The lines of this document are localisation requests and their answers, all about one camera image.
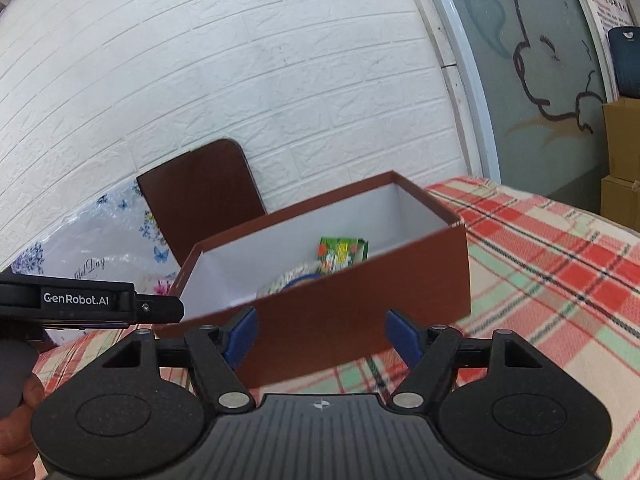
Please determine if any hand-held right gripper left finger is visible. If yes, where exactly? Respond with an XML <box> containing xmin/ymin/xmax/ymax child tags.
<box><xmin>99</xmin><ymin>306</ymin><xmax>261</xmax><ymax>414</ymax></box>

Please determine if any person's left hand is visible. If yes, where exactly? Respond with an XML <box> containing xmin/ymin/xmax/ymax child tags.
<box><xmin>0</xmin><ymin>374</ymin><xmax>47</xmax><ymax>472</ymax></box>

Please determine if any glass door with cartoon drawing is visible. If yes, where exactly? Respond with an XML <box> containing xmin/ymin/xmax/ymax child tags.
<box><xmin>397</xmin><ymin>0</ymin><xmax>623</xmax><ymax>202</ymax></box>

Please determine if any brown cardboard box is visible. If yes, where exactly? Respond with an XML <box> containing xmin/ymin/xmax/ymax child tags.
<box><xmin>152</xmin><ymin>170</ymin><xmax>472</xmax><ymax>389</ymax></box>

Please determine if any blue tape roll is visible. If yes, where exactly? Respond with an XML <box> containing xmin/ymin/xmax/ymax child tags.
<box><xmin>277</xmin><ymin>272</ymin><xmax>326</xmax><ymax>294</ymax></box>

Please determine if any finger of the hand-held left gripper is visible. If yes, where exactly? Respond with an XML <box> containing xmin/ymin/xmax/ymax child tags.
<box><xmin>133</xmin><ymin>296</ymin><xmax>185</xmax><ymax>325</ymax></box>

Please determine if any plaid blanket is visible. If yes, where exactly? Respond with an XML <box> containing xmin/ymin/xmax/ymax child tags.
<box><xmin>31</xmin><ymin>175</ymin><xmax>640</xmax><ymax>480</ymax></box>

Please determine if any cotton swab packet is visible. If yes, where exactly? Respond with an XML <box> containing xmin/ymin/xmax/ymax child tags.
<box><xmin>256</xmin><ymin>264</ymin><xmax>321</xmax><ymax>302</ymax></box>

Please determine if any brown wooden chair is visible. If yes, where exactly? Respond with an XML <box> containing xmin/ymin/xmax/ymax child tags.
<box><xmin>136</xmin><ymin>138</ymin><xmax>269</xmax><ymax>269</ymax></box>

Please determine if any tan cardboard carton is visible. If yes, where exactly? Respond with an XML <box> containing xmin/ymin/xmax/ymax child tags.
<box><xmin>599</xmin><ymin>175</ymin><xmax>640</xmax><ymax>234</ymax></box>
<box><xmin>602</xmin><ymin>97</ymin><xmax>640</xmax><ymax>182</ymax></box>

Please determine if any floral plastic bag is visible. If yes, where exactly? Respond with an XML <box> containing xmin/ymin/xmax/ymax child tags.
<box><xmin>10</xmin><ymin>180</ymin><xmax>184</xmax><ymax>347</ymax></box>

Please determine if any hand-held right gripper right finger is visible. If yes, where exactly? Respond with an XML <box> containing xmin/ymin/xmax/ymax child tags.
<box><xmin>384</xmin><ymin>309</ymin><xmax>545</xmax><ymax>412</ymax></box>

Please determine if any green printed carton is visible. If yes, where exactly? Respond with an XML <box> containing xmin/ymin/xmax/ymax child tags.
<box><xmin>316</xmin><ymin>236</ymin><xmax>370</xmax><ymax>276</ymax></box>

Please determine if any dark blue chair back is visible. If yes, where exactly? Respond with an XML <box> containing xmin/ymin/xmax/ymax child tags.
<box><xmin>607</xmin><ymin>26</ymin><xmax>640</xmax><ymax>99</ymax></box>

